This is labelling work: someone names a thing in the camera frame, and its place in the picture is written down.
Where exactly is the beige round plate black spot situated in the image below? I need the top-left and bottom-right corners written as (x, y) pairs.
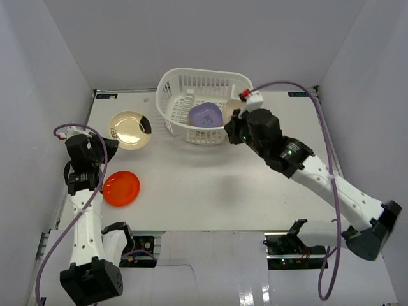
top-left (108, 110), bottom-right (152, 150)

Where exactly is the purple square panda plate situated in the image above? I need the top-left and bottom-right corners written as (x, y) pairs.
top-left (188, 102), bottom-right (223, 128)

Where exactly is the cream square panda plate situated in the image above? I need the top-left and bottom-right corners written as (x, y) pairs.
top-left (223, 99), bottom-right (246, 125)

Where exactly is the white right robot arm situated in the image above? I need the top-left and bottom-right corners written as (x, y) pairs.
top-left (224, 108), bottom-right (402, 261)

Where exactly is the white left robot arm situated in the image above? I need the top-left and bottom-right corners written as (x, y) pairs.
top-left (60, 132), bottom-right (135, 305)

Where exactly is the white plastic dish bin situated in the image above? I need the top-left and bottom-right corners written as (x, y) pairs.
top-left (156, 68), bottom-right (252, 145)

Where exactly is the orange round plate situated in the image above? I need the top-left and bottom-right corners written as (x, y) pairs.
top-left (103, 171), bottom-right (141, 207)

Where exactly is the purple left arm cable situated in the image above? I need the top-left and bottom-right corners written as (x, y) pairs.
top-left (34, 123), bottom-right (159, 306)

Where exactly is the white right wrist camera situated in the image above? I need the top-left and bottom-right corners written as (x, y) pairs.
top-left (240, 89), bottom-right (264, 112)

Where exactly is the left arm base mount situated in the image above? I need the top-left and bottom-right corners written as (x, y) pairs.
top-left (119, 235), bottom-right (161, 268)

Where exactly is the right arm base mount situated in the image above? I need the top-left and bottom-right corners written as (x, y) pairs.
top-left (263, 219), bottom-right (328, 271)

